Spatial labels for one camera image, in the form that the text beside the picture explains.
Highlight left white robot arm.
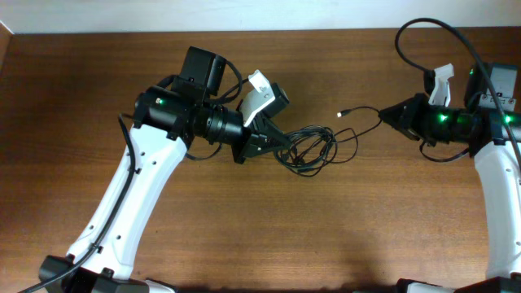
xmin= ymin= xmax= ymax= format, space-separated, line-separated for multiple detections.
xmin=38 ymin=47 xmax=290 ymax=292

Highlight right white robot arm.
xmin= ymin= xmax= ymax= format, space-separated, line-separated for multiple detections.
xmin=379 ymin=63 xmax=520 ymax=292

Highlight black thin cable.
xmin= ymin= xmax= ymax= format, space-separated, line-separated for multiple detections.
xmin=273 ymin=106 xmax=383 ymax=178

